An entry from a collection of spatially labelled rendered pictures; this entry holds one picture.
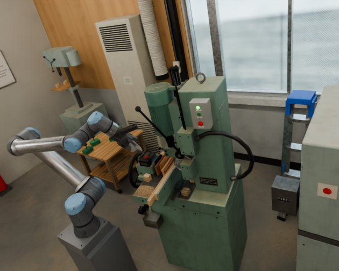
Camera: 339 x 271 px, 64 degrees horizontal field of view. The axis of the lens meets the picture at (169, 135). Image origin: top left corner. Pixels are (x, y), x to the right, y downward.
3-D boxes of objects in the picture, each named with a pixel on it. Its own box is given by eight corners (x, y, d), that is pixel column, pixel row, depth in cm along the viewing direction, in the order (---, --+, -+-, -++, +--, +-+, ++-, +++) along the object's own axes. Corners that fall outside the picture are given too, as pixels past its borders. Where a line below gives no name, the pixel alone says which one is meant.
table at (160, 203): (161, 150, 231) (160, 144, 229) (195, 152, 218) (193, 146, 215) (122, 200, 186) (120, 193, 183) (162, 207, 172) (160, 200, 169)
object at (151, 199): (188, 145, 218) (186, 141, 216) (190, 145, 217) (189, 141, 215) (148, 205, 168) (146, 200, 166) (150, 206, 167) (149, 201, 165)
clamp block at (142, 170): (147, 163, 213) (145, 154, 209) (163, 165, 207) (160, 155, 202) (138, 175, 202) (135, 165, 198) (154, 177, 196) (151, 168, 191)
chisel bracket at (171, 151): (169, 152, 199) (167, 142, 195) (187, 154, 192) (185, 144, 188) (165, 158, 193) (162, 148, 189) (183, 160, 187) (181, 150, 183)
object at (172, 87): (176, 92, 170) (170, 65, 161) (188, 92, 166) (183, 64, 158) (170, 98, 164) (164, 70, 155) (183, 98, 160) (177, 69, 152)
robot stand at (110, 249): (114, 303, 212) (90, 259, 186) (89, 286, 229) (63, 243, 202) (138, 271, 233) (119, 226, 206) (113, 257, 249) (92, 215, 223)
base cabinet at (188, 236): (186, 223, 266) (172, 165, 232) (247, 236, 240) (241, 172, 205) (167, 263, 233) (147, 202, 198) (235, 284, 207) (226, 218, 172)
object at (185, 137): (185, 147, 170) (181, 126, 163) (199, 148, 166) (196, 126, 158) (181, 155, 164) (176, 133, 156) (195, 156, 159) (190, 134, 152)
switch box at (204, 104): (197, 123, 157) (192, 98, 149) (213, 124, 152) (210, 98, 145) (193, 129, 152) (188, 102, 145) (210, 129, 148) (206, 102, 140)
